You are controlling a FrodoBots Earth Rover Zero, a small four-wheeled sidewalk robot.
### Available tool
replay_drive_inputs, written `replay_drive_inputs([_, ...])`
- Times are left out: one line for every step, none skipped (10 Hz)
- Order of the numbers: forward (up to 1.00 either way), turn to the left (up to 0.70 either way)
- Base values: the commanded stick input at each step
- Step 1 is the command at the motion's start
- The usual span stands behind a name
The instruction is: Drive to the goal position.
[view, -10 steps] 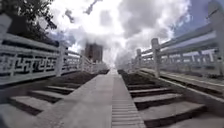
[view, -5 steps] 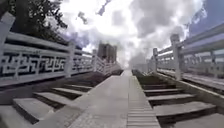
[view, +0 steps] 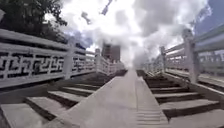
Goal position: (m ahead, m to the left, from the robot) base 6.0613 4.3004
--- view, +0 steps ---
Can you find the dark green trees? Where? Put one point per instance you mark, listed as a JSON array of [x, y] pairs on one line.
[[26, 16]]

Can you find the dark building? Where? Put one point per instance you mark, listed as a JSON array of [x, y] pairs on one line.
[[113, 53]]

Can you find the grey stone bridge pavement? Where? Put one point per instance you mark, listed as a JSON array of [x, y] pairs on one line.
[[116, 106]]

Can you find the white carved stone railing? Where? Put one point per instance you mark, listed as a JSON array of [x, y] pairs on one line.
[[68, 60], [190, 56]]

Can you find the grey stone steps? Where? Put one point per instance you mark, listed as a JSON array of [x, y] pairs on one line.
[[63, 96], [186, 106]]

